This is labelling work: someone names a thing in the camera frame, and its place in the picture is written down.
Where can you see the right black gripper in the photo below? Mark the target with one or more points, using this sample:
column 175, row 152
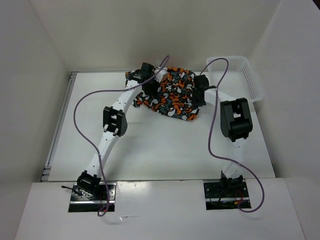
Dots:
column 195, row 102

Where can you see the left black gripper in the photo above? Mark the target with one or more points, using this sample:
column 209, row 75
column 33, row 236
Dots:
column 153, row 92

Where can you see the orange camouflage shorts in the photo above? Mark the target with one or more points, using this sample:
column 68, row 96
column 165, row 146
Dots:
column 174, row 98

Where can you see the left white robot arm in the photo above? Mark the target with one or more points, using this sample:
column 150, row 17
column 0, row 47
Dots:
column 114, row 126

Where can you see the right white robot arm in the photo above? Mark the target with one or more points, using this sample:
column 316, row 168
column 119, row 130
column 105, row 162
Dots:
column 235, row 125

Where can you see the white plastic basket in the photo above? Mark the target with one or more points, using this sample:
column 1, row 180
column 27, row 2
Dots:
column 238, row 77

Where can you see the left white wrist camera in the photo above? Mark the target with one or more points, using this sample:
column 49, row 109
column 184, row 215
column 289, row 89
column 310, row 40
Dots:
column 160, row 73

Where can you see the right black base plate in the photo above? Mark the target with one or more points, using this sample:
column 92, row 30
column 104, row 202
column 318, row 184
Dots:
column 218, row 199

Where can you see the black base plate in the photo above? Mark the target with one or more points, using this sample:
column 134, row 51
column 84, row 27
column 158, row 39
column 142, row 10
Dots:
column 82, row 202
column 218, row 199

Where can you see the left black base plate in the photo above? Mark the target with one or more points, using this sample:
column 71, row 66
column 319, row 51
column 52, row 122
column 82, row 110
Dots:
column 82, row 202

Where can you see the aluminium table edge rail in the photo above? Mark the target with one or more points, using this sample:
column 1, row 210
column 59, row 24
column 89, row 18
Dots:
column 55, row 139

